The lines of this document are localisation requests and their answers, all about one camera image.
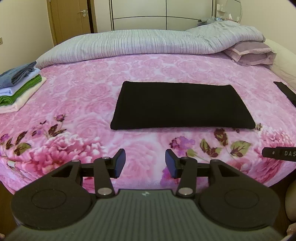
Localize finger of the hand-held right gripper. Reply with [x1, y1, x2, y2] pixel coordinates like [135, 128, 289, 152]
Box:
[262, 147, 278, 160]

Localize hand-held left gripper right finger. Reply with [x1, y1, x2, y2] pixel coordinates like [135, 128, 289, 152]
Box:
[165, 149, 240, 198]

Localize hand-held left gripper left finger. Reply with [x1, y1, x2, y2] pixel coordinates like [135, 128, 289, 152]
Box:
[51, 149, 126, 198]

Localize black garment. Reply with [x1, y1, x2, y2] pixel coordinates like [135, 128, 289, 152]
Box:
[273, 81, 296, 107]
[110, 81, 256, 131]

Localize pink floral blanket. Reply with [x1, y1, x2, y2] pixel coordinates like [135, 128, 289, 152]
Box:
[0, 52, 296, 195]

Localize cream padded headboard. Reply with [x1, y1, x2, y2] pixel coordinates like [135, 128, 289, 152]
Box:
[264, 38, 296, 90]

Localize purple pillow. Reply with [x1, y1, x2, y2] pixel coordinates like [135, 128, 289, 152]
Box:
[223, 40, 277, 67]

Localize cream folded cloth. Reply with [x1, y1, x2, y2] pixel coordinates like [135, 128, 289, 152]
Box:
[0, 77, 47, 114]

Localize green folded towel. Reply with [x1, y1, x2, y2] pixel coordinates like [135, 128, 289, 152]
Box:
[0, 75, 42, 107]

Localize grey striped duvet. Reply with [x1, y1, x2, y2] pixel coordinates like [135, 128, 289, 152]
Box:
[35, 20, 266, 70]

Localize light blue folded shirt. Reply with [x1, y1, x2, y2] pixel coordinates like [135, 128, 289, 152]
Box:
[0, 67, 41, 96]

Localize blue folded jeans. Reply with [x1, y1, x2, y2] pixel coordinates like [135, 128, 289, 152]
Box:
[0, 61, 37, 90]

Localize light blue cloth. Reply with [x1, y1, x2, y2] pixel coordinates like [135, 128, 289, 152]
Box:
[197, 17, 223, 26]

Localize oval mirror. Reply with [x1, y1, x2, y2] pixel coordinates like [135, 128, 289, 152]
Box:
[225, 0, 242, 24]

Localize white wardrobe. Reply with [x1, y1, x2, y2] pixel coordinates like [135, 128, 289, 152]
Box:
[110, 0, 216, 32]

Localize wooden door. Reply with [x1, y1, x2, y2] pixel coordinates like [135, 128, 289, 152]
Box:
[46, 0, 97, 47]

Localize wooden bed frame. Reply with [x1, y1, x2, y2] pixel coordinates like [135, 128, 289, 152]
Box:
[0, 179, 18, 232]

